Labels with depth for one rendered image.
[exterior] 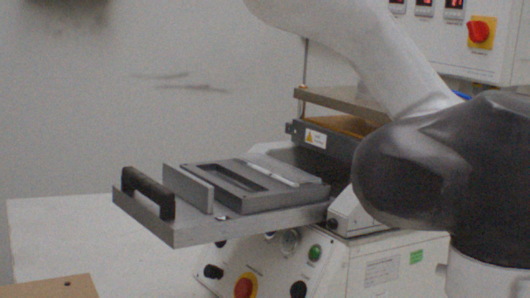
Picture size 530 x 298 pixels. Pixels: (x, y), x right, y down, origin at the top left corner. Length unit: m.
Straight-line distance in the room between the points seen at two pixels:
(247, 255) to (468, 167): 0.69
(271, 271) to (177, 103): 1.60
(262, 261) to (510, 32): 0.57
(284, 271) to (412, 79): 0.51
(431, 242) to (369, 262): 0.14
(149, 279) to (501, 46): 0.75
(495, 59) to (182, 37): 1.61
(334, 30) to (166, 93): 1.99
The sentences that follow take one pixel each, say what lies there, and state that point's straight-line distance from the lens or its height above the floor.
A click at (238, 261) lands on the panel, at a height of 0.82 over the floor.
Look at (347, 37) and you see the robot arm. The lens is 0.68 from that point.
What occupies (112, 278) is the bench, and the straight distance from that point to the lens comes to 1.30.
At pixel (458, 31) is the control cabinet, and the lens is 1.27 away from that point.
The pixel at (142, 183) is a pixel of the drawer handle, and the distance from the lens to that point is 1.00.
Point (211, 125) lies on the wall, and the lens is 2.71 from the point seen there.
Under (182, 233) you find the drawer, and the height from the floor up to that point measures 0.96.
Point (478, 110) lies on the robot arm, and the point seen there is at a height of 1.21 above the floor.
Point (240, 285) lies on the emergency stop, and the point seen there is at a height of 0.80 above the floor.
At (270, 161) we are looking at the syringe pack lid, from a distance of 1.14.
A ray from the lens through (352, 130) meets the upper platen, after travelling 1.18.
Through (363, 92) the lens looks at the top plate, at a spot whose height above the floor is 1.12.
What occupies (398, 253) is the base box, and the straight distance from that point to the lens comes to 1.11.
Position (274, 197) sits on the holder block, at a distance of 1.00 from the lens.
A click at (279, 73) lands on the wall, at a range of 2.77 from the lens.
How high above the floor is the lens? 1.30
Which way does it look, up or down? 15 degrees down
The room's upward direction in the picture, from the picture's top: 4 degrees clockwise
